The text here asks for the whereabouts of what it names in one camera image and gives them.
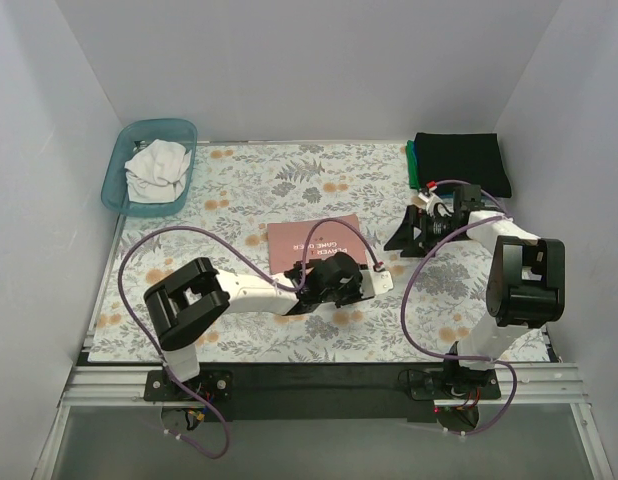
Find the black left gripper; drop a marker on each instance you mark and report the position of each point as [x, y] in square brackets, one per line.
[303, 272]

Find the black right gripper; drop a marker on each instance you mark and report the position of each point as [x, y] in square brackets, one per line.
[420, 228]

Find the pink t shirt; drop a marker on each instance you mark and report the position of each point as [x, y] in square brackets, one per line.
[286, 242]

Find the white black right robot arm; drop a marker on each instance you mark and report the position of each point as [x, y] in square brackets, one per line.
[525, 288]

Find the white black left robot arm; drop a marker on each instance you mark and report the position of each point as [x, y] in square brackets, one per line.
[187, 303]

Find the green folded t shirt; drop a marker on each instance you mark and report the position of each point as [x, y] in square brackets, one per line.
[412, 165]

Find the floral table mat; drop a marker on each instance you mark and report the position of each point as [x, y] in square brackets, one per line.
[236, 191]

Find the black folded t shirt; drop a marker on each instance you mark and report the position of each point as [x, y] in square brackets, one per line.
[473, 158]

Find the white t shirt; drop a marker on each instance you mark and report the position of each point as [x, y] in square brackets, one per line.
[158, 173]

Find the teal plastic basket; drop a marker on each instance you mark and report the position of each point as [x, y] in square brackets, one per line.
[131, 140]

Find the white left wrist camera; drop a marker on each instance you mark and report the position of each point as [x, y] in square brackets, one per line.
[376, 282]

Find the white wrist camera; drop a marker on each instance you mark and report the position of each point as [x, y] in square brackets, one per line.
[428, 201]
[376, 282]

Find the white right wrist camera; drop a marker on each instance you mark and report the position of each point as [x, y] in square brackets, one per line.
[428, 201]

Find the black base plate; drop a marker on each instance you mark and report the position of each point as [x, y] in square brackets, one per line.
[307, 391]

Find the aluminium frame rail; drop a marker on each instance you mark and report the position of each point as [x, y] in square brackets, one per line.
[542, 427]

